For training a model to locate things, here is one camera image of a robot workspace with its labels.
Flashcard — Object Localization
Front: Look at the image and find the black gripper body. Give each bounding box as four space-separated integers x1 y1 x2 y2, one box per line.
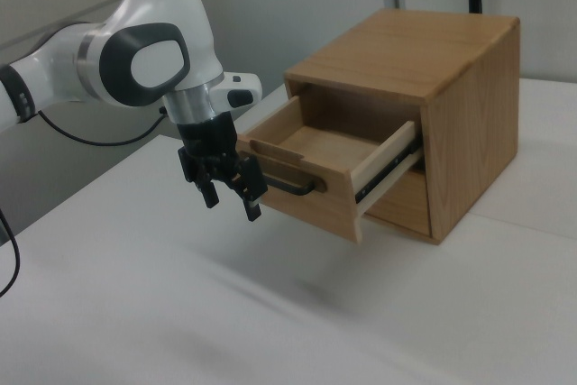
175 113 240 175

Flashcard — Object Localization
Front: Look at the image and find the wooden drawer with black handle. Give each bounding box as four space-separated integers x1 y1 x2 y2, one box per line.
236 95 426 244

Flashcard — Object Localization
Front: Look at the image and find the wooden drawer with slot grip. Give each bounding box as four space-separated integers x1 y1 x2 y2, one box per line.
363 168 433 238

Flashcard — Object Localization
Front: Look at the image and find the wooden two-drawer cabinet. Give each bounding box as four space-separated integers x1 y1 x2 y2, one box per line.
283 7 521 247

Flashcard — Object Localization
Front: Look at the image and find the black metal drawer handle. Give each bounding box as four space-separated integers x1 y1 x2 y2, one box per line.
262 170 317 197

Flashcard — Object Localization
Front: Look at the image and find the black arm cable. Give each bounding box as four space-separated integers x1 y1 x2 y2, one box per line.
0 105 168 298

